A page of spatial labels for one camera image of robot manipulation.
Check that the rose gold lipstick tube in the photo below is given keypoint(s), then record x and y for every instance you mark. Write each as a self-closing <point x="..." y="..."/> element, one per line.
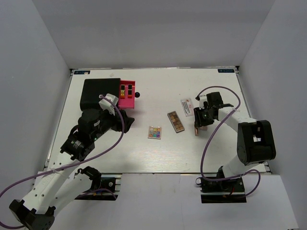
<point x="196" y="131"/>

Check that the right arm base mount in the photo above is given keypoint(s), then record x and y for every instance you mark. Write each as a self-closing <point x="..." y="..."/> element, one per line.
<point x="223" y="192"/>

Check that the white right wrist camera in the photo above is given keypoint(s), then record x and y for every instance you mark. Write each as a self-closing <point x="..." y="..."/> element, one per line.
<point x="203" y="103"/>

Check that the pink black makeup drawer organizer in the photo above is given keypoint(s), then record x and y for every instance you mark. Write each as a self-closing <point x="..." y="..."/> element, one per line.
<point x="92" y="88"/>

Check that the mirrored pink eyeshadow palette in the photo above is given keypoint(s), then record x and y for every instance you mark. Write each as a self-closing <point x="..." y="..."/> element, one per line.
<point x="203" y="128"/>

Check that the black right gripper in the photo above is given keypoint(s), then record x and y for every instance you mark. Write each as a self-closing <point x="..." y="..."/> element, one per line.
<point x="199" y="121"/>

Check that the long brown eyeshadow palette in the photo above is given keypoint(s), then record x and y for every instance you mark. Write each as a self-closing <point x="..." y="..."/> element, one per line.
<point x="176" y="122"/>

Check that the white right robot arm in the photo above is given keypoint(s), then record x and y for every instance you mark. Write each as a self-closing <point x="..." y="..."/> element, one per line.
<point x="255" y="143"/>

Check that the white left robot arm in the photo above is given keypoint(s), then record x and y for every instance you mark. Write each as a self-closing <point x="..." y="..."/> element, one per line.
<point x="37" y="209"/>

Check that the clear false eyelash box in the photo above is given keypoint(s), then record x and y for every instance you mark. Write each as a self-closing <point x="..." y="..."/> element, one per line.
<point x="187" y="106"/>

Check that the colourful glitter eyeshadow palette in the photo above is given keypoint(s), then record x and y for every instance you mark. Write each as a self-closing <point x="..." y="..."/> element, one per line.
<point x="154" y="132"/>

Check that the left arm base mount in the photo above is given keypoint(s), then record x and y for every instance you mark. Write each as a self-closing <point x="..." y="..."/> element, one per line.
<point x="108" y="191"/>

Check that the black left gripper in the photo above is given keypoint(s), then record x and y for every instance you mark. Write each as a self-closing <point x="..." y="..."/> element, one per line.
<point x="118" y="125"/>

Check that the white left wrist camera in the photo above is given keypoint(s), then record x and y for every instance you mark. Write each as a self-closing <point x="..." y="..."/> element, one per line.
<point x="108" y="102"/>

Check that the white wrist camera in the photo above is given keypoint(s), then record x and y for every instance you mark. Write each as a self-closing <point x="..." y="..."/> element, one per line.
<point x="203" y="103"/>
<point x="108" y="102"/>

